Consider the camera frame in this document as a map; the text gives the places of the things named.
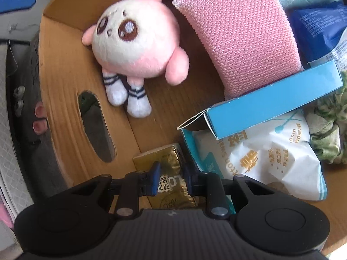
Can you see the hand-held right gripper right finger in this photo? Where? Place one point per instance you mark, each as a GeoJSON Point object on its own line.
{"type": "Point", "coordinates": [189, 181]}

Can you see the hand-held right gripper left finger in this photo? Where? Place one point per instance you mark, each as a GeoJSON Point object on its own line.
{"type": "Point", "coordinates": [154, 178]}

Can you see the gold tissue packet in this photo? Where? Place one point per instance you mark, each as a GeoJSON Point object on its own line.
{"type": "Point", "coordinates": [168, 154]}

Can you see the white cotton swab pack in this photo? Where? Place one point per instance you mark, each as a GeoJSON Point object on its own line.
{"type": "Point", "coordinates": [271, 165]}

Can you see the light blue paper box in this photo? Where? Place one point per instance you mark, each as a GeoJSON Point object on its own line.
{"type": "Point", "coordinates": [260, 105]}

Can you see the brown cardboard box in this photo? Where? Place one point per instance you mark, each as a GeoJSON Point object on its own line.
{"type": "Point", "coordinates": [65, 73]}

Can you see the pink plush toy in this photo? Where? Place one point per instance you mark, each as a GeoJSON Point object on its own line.
{"type": "Point", "coordinates": [135, 40]}

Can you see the green floral cloth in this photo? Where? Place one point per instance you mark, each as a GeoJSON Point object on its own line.
{"type": "Point", "coordinates": [329, 130]}

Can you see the pink mesh sponge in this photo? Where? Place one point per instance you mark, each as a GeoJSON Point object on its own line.
{"type": "Point", "coordinates": [241, 35]}

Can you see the dark blue plastic packet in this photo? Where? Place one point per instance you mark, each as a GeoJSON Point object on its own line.
{"type": "Point", "coordinates": [317, 24]}

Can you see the person's foot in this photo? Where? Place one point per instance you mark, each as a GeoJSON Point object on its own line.
{"type": "Point", "coordinates": [40, 119]}

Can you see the white quilted cloth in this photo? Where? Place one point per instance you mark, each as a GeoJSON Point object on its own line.
{"type": "Point", "coordinates": [10, 154]}

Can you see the grey slipper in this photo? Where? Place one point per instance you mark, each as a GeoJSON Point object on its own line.
{"type": "Point", "coordinates": [25, 70]}

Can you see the pale cloth with blue patch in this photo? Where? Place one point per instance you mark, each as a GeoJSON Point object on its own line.
{"type": "Point", "coordinates": [16, 3]}

